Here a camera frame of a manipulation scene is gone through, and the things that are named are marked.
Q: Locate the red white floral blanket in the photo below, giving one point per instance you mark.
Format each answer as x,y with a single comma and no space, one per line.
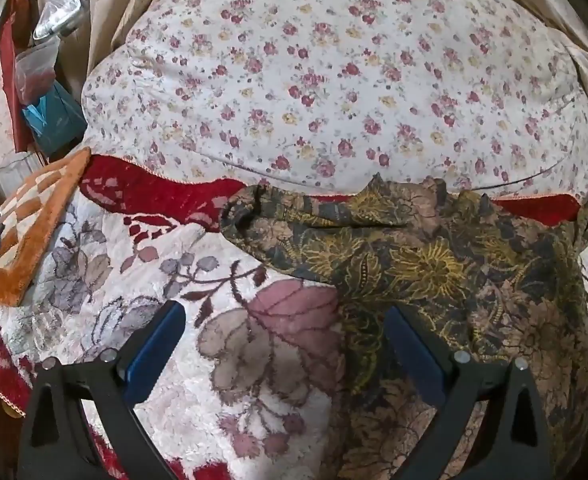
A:
214,400

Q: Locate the beige curtain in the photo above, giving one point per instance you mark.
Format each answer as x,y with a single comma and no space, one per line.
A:
119,5

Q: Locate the orange checkered mat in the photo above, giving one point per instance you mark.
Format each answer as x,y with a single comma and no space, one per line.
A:
39,200

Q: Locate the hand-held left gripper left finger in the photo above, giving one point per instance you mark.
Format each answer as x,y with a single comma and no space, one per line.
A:
155,347

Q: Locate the clear plastic container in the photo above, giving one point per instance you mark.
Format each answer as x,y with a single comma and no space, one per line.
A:
16,175

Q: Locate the clear plastic bag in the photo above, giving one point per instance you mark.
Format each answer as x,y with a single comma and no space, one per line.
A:
64,15

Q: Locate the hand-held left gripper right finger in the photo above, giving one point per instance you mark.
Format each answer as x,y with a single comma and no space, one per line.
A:
415,357

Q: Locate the red hanging cloth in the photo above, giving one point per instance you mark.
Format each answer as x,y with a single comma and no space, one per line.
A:
11,60

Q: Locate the brown yellow floral garment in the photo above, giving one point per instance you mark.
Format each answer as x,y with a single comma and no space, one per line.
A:
449,260

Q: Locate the plastic bag with red contents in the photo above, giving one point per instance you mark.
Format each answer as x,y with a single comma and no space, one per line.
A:
34,67

